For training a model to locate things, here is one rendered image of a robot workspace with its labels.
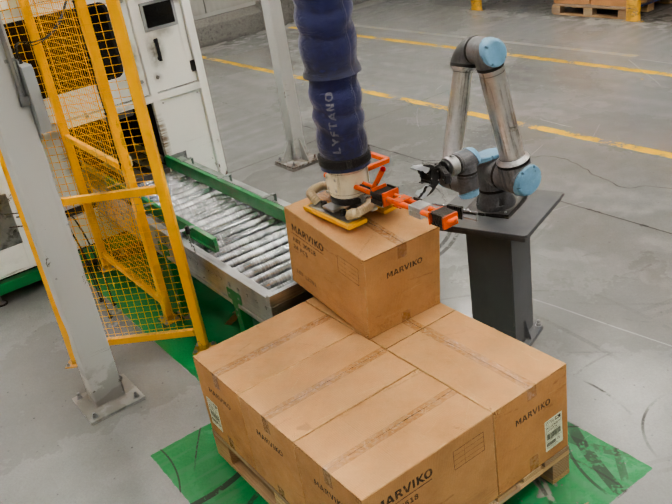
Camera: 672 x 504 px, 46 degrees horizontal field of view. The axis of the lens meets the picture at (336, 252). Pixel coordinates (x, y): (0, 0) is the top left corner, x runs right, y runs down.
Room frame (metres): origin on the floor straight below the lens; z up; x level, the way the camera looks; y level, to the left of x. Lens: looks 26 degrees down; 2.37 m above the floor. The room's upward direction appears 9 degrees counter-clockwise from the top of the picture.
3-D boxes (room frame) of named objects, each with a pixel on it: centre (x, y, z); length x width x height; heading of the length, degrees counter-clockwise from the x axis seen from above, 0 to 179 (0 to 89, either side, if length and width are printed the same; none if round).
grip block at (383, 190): (2.95, -0.23, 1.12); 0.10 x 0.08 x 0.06; 122
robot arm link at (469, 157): (3.18, -0.61, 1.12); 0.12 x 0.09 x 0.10; 122
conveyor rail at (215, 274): (4.21, 0.95, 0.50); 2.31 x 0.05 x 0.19; 32
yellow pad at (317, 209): (3.11, -0.02, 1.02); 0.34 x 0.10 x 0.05; 32
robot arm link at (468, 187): (3.19, -0.61, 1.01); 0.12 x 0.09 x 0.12; 26
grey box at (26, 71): (3.54, 1.22, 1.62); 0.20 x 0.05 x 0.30; 32
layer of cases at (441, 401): (2.66, -0.05, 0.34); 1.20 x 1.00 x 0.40; 32
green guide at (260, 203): (4.83, 0.64, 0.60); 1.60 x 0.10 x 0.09; 32
